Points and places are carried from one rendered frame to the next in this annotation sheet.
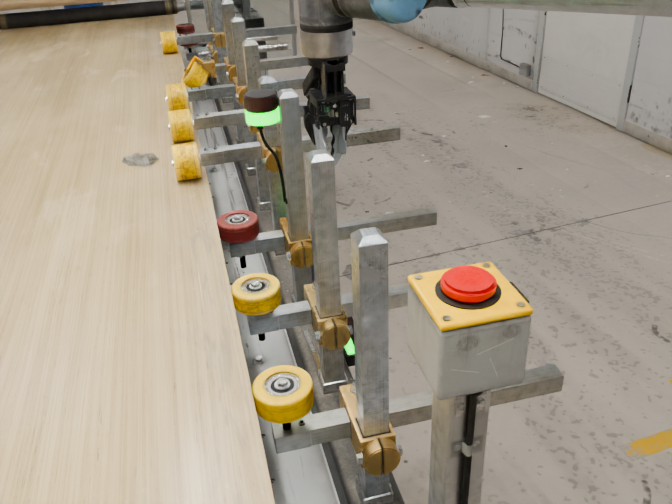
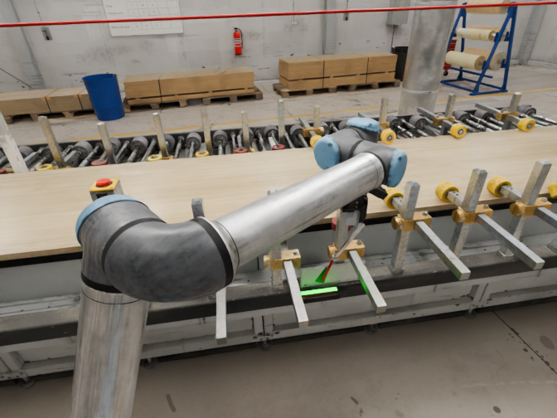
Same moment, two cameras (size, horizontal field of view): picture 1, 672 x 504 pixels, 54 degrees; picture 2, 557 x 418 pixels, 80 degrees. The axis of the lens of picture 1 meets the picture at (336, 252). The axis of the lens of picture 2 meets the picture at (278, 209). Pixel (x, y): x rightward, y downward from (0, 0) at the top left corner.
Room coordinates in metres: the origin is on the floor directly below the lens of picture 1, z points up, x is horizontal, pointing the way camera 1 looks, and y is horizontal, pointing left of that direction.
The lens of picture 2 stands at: (1.00, -0.94, 1.67)
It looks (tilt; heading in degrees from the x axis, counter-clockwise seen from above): 32 degrees down; 95
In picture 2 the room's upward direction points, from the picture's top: 2 degrees counter-clockwise
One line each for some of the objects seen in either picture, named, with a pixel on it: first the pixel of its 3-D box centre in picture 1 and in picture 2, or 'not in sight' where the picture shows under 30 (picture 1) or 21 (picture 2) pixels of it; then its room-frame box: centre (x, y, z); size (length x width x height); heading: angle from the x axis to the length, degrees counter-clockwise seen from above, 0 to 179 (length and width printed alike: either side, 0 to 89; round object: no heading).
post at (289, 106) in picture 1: (296, 213); (341, 235); (1.15, 0.07, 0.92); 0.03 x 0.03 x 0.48; 13
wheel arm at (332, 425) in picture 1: (421, 407); (221, 289); (0.72, -0.11, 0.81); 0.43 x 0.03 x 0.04; 103
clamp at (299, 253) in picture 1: (296, 241); (345, 250); (1.17, 0.08, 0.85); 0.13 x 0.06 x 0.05; 13
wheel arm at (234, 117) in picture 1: (276, 111); (485, 221); (1.69, 0.14, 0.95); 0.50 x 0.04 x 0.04; 103
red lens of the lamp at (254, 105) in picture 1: (260, 100); not in sight; (1.14, 0.12, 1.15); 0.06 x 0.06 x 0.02
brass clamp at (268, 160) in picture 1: (272, 151); (410, 221); (1.41, 0.13, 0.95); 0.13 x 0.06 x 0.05; 13
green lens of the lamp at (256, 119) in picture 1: (262, 114); not in sight; (1.14, 0.12, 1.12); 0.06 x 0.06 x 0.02
